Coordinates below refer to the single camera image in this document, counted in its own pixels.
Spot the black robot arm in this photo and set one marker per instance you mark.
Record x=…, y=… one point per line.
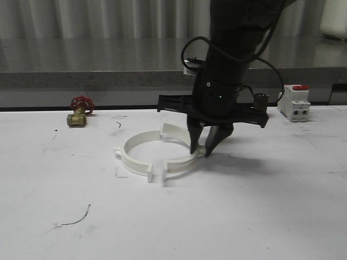
x=239, y=33

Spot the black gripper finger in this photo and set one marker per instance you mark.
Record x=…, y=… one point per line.
x=195, y=130
x=216, y=135

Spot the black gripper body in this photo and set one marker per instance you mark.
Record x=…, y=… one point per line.
x=213, y=103

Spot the white half pipe clamp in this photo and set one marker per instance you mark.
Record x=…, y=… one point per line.
x=181, y=165
x=136, y=166

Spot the white circuit breaker red switch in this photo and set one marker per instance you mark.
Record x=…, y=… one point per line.
x=294, y=103

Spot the brass valve red handwheel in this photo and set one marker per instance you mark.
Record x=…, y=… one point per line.
x=82, y=106

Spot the dark brown pipe coupling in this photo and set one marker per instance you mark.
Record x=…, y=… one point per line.
x=261, y=102

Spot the white pleated curtain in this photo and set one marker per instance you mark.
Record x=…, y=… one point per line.
x=104, y=19

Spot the white container on counter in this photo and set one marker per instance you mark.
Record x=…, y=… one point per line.
x=333, y=22

